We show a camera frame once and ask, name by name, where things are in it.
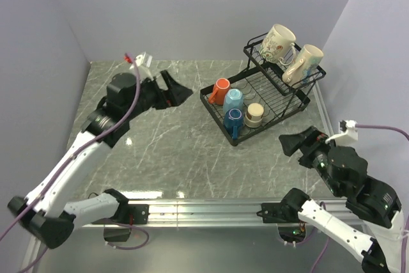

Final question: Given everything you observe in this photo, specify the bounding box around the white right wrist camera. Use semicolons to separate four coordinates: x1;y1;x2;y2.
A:
325;120;358;146

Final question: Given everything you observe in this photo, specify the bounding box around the black wire dish rack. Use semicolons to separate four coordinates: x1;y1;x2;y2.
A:
199;33;327;146

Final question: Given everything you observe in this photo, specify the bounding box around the orange mug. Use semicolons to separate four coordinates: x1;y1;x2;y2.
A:
208;78;231;105

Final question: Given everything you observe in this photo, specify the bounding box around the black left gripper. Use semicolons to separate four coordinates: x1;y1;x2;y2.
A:
125;69;193;120

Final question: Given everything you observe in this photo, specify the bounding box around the stainless steel cup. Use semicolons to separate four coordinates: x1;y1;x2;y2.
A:
243;103;265;129

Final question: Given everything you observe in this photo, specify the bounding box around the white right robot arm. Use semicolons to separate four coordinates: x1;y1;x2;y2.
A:
279;127;408;272

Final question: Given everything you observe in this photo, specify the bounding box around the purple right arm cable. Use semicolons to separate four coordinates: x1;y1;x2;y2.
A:
356;124;409;143

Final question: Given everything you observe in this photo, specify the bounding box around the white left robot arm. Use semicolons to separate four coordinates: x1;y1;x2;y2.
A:
8;70;193;249

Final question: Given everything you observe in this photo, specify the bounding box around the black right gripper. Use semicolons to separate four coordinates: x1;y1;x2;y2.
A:
277;123;342;194

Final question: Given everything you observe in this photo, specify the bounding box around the green inside floral mug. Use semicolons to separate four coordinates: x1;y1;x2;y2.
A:
259;24;296;66

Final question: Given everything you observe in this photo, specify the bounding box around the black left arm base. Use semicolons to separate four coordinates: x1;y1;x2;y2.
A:
116;204;150;225

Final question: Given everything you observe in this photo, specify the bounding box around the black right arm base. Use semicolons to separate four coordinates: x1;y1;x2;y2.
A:
256;203;299;224

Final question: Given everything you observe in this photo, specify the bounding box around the dark blue handled mug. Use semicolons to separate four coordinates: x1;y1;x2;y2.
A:
223;108;243;140

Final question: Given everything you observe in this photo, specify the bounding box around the light blue mug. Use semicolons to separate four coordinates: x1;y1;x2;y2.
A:
223;88;243;114

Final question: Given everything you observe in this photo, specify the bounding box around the aluminium mounting rail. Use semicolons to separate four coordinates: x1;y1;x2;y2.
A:
65;198;364;229

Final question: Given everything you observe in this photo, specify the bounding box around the beige floral mug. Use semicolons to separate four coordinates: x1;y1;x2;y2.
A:
282;44;324;88

